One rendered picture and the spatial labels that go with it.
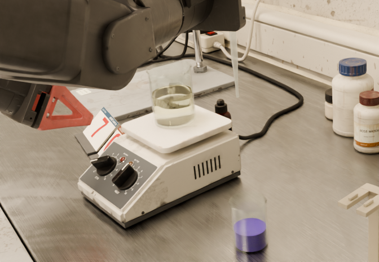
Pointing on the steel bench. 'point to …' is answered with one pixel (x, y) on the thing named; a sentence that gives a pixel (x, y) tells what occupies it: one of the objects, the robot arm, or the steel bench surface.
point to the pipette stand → (359, 194)
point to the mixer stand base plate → (142, 83)
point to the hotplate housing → (173, 176)
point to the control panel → (120, 195)
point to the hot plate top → (177, 136)
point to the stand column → (198, 53)
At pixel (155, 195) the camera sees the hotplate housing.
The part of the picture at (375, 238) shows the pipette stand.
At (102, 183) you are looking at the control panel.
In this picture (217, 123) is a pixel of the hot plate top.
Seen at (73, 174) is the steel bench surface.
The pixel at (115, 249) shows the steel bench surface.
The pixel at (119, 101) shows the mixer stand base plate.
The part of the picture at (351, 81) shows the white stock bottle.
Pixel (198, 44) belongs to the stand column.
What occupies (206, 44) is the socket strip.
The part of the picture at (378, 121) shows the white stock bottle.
